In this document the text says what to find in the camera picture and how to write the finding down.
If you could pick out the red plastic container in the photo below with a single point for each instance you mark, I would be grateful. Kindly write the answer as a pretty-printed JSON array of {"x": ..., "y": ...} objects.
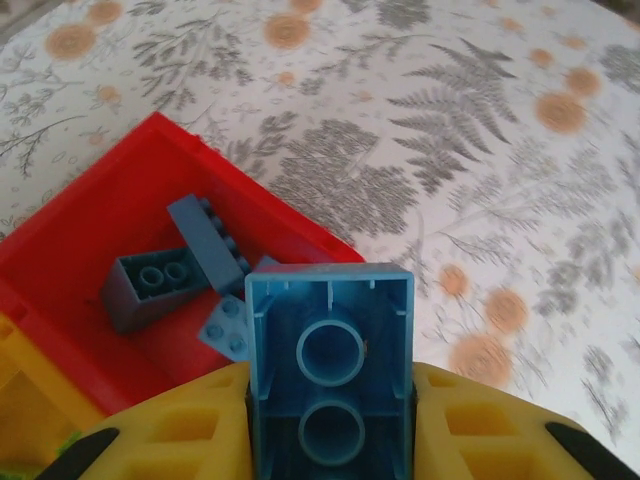
[{"x": 75, "y": 225}]

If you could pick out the small blue lego brick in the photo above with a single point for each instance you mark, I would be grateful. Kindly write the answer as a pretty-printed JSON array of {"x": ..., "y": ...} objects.
[{"x": 225, "y": 325}]

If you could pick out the floral white tablecloth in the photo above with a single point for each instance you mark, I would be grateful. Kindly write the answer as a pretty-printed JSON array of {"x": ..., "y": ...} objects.
[{"x": 450, "y": 150}]

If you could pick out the yellow plastic container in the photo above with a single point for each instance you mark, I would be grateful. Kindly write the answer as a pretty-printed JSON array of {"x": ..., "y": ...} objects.
[{"x": 30, "y": 360}]

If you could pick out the green lego brick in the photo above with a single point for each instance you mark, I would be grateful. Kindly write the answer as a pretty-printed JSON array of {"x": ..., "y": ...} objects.
[{"x": 67, "y": 442}]

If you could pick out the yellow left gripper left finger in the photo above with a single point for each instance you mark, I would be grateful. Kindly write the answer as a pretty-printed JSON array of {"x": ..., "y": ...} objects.
[{"x": 190, "y": 440}]

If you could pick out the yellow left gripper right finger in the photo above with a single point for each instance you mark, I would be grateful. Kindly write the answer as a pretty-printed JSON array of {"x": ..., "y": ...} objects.
[{"x": 500, "y": 440}]

